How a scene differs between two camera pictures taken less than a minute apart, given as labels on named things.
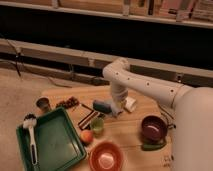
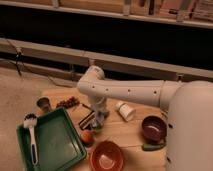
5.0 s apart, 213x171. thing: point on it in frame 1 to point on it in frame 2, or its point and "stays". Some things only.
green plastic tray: (57, 143) stays
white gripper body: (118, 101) to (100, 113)
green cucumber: (153, 147) stays
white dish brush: (29, 121) stays
